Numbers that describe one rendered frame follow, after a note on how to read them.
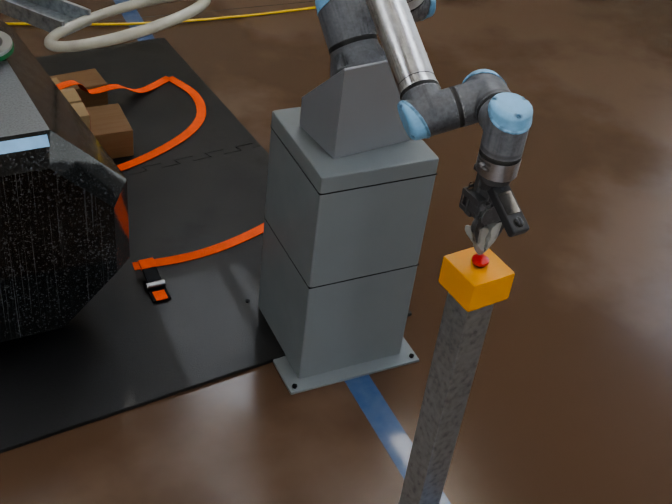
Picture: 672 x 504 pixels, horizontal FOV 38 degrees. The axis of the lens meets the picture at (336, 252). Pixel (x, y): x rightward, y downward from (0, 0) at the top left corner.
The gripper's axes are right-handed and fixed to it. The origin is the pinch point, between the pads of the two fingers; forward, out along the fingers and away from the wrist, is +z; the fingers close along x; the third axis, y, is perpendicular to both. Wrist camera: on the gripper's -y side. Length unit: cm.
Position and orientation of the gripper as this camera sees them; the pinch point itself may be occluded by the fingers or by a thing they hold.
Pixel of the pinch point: (482, 251)
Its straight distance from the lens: 219.4
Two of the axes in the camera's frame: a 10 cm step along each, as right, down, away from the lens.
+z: -1.0, 7.8, 6.2
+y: -5.0, -5.8, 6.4
